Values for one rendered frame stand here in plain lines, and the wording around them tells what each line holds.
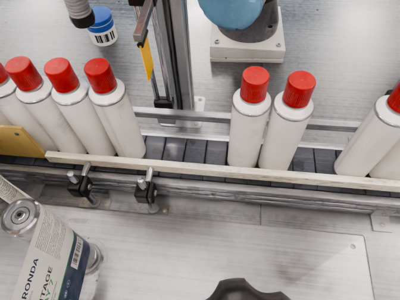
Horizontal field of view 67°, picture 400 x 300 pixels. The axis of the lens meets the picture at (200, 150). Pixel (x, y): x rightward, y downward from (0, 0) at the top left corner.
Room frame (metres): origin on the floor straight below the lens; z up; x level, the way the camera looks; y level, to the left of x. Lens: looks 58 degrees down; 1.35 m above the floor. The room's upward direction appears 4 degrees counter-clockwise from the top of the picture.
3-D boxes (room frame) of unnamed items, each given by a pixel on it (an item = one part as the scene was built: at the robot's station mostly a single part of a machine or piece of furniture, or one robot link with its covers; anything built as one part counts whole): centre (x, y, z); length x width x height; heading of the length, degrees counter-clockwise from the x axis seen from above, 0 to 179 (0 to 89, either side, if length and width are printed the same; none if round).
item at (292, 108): (0.25, -0.13, 0.98); 0.05 x 0.05 x 0.20
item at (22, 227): (0.12, 0.18, 0.97); 0.05 x 0.05 x 0.19
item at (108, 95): (0.30, 0.12, 0.98); 0.05 x 0.05 x 0.20
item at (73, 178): (0.24, 0.19, 0.89); 0.06 x 0.03 x 0.12; 170
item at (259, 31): (0.67, -0.14, 0.92); 0.15 x 0.15 x 0.10
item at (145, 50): (0.30, 0.06, 1.09); 0.03 x 0.01 x 0.06; 170
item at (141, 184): (0.21, 0.09, 0.89); 0.03 x 0.03 x 0.12; 80
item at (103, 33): (0.70, 0.23, 0.87); 0.07 x 0.07 x 0.07
